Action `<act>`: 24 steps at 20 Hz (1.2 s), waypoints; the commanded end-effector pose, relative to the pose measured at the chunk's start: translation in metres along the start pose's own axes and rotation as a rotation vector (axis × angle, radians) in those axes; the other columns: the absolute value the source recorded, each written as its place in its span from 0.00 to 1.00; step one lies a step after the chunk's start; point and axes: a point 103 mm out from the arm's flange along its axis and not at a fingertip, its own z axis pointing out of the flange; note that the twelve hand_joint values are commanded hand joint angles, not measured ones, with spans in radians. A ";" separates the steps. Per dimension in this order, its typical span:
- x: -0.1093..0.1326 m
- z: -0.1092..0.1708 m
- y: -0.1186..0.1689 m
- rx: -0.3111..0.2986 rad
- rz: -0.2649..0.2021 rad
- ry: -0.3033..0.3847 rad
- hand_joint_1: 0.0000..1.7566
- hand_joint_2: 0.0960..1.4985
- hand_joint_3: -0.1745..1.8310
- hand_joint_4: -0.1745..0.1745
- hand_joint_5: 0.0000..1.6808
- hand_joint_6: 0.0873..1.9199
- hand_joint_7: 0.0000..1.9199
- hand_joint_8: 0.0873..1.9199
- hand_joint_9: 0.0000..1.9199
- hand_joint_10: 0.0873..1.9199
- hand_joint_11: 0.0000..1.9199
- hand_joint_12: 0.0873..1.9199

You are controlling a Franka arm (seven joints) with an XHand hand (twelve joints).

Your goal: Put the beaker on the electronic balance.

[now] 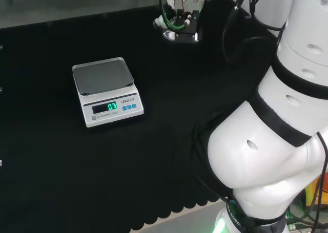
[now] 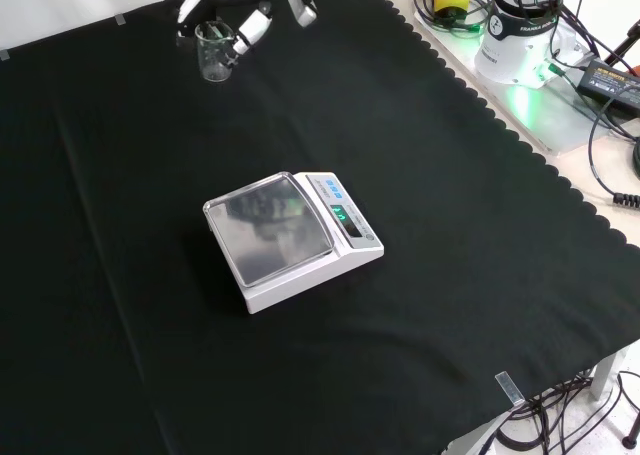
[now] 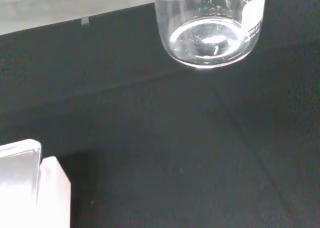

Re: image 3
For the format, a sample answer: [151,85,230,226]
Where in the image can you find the white electronic balance steel pan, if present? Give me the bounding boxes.
[0,138,72,228]

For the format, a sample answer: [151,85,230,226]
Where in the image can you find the black bench cloth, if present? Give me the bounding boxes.
[0,0,320,228]

